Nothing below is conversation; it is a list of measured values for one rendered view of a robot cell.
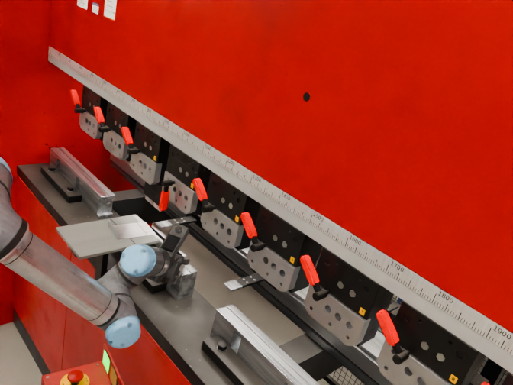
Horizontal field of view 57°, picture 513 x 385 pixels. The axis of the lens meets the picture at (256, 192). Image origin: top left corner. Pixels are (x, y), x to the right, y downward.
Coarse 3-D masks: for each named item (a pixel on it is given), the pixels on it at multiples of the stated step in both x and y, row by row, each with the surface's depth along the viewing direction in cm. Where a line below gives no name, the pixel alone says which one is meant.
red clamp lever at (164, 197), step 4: (164, 180) 135; (168, 180) 136; (164, 184) 135; (168, 184) 135; (172, 184) 136; (164, 188) 136; (168, 188) 137; (164, 192) 136; (168, 192) 137; (160, 196) 137; (164, 196) 136; (168, 196) 137; (160, 200) 138; (164, 200) 137; (168, 200) 139; (160, 204) 138; (164, 204) 138; (160, 208) 138; (164, 208) 138
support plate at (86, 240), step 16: (80, 224) 151; (96, 224) 153; (112, 224) 156; (64, 240) 142; (80, 240) 143; (96, 240) 145; (112, 240) 147; (128, 240) 149; (144, 240) 151; (80, 256) 136
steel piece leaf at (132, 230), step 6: (108, 222) 153; (114, 228) 150; (120, 228) 154; (126, 228) 155; (132, 228) 155; (138, 228) 156; (114, 234) 150; (120, 234) 151; (126, 234) 152; (132, 234) 152; (138, 234) 153; (144, 234) 154
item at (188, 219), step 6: (186, 216) 175; (192, 216) 172; (198, 216) 170; (156, 222) 162; (162, 222) 163; (168, 222) 164; (174, 222) 165; (180, 222) 166; (186, 222) 167; (192, 222) 169; (198, 222) 170
